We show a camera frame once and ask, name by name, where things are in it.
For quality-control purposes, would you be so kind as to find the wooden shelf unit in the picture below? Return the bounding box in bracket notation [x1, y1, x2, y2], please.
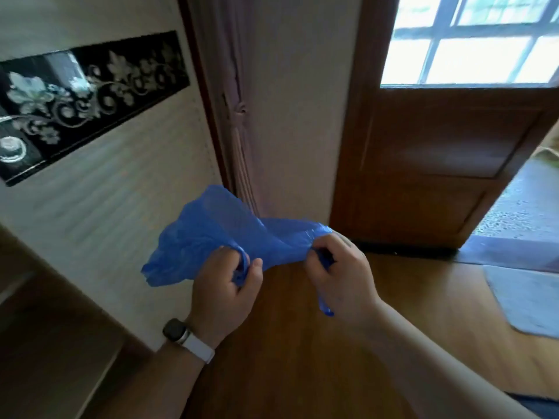
[0, 224, 153, 419]

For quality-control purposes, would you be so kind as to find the person's right forearm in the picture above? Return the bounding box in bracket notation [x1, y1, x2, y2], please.
[365, 301, 540, 419]

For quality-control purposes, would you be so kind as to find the blue plastic bag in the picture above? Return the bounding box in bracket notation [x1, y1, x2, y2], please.
[141, 185, 336, 317]

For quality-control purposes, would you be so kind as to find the dark door threshold strip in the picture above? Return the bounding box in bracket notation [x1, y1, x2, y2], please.
[351, 233, 559, 274]

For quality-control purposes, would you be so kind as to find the person's left hand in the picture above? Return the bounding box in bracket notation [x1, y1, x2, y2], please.
[184, 246, 264, 350]

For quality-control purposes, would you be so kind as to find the tied pink curtain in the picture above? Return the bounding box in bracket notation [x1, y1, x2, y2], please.
[185, 0, 267, 219]

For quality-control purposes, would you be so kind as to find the person's right hand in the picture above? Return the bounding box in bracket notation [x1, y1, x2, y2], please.
[304, 233, 384, 330]

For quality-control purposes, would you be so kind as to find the wooden door with window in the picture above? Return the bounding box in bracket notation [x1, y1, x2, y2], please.
[330, 0, 559, 250]

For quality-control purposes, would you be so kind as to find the person's left forearm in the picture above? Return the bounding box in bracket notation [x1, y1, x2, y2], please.
[94, 340, 206, 419]

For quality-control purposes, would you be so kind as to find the black floral decorative wall panel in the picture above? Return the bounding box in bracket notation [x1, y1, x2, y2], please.
[0, 30, 191, 187]

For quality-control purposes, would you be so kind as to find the white band smartwatch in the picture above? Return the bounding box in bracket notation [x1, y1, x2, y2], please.
[162, 318, 216, 365]

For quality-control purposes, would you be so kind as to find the grey floor mat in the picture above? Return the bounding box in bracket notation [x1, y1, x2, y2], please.
[483, 264, 559, 340]

